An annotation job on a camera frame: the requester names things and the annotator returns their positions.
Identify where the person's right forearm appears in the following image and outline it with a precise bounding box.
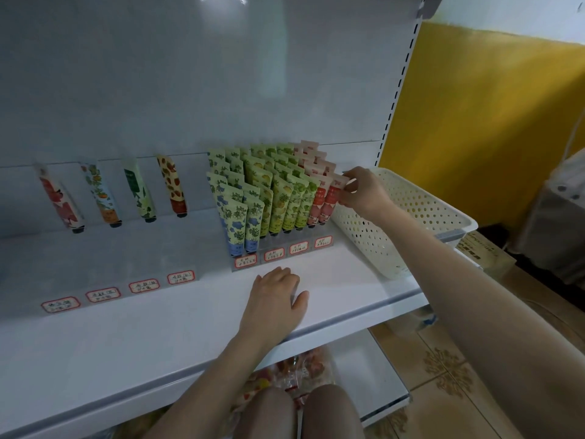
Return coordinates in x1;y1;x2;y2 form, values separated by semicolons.
370;201;585;439

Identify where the clear divider tray with labels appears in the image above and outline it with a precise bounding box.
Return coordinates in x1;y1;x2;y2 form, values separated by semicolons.
40;233;335;315

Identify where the pile of snack packets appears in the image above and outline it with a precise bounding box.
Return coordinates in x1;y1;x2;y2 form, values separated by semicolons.
110;347;335;439

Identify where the row of hand cream tubes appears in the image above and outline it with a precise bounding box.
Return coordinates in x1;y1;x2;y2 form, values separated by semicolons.
35;140;351;260

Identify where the person's right leg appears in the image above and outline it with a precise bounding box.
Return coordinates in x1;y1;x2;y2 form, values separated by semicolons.
297;384;367;439

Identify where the cluster of green bottles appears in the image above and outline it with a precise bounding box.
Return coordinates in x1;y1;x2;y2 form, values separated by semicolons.
416;306;438;330

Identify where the white metal shelf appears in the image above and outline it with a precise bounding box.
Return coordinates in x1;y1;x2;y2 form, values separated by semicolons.
0;0;481;439

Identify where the person's left leg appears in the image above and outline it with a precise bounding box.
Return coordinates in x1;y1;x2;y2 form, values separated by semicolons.
233;387;298;439

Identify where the white perforated plastic basket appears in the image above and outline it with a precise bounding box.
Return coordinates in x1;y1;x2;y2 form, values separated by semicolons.
331;167;479;280

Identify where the small brown cardboard box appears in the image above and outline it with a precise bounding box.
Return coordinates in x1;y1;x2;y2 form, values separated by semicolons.
455;231;517;282

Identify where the person's right hand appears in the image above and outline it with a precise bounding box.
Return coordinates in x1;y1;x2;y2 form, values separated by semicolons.
338;166;396;223

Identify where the person's leg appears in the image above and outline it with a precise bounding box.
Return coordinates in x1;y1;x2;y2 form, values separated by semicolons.
297;384;367;439
233;387;298;439

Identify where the person's left forearm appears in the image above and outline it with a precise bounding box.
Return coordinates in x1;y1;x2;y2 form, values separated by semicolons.
141;338;271;439

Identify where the person's left hand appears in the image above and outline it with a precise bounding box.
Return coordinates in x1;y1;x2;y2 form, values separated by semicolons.
236;266;310;353

